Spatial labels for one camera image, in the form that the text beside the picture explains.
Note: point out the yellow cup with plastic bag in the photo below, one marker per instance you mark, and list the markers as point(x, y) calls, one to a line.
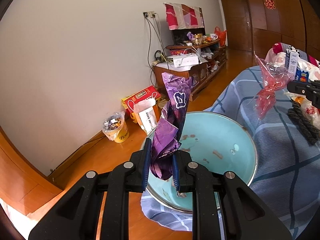
point(115, 128)

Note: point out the red gift box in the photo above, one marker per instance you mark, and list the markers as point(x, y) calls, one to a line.
point(129, 101)

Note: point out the red transparent plastic wrapper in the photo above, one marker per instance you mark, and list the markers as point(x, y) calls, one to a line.
point(275, 77)

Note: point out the light blue enamel basin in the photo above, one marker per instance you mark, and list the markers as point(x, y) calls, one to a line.
point(218, 143)

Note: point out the wooden tv cabinet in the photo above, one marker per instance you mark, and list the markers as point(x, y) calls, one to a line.
point(200, 62)

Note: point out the pink heart patterned quilt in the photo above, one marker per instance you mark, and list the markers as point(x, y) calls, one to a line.
point(310, 64)

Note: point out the black knitted cloth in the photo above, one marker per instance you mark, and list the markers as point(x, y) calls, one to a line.
point(310, 132)

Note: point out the white paper bag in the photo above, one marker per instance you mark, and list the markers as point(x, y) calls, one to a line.
point(145, 115)

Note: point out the purple foil wrapper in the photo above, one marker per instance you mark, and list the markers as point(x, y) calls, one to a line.
point(166, 137)

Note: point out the wall power socket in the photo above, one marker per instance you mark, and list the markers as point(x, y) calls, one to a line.
point(149, 14)

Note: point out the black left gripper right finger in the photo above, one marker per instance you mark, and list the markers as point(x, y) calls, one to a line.
point(224, 207)

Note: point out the blue plaid bed sheet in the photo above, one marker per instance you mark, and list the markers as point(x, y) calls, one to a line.
point(287, 177)

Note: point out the tall white carton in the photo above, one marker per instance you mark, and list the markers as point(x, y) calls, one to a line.
point(291, 61)

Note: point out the black white cow pillow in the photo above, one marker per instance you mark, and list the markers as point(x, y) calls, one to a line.
point(283, 47)

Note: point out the red double happiness sticker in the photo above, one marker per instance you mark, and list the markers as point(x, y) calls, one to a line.
point(269, 4)

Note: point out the red white patchwork cloth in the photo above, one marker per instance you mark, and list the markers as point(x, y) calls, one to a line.
point(181, 16)

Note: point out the small blue carton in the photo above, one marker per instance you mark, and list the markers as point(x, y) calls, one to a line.
point(302, 74)

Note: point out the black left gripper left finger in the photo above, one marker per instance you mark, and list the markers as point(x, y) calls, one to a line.
point(97, 205)

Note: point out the orange plastic bag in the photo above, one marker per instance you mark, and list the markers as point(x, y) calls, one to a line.
point(221, 34)

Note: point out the yellow white plastic bag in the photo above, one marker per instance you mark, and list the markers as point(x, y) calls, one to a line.
point(303, 106)

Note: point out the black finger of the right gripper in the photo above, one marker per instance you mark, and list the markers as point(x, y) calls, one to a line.
point(308, 89)

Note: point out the wooden door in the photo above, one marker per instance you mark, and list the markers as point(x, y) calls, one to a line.
point(238, 24)

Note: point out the white box on cabinet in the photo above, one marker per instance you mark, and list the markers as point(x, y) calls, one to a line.
point(184, 60)

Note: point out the white mug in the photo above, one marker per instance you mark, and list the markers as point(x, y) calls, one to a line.
point(213, 36)

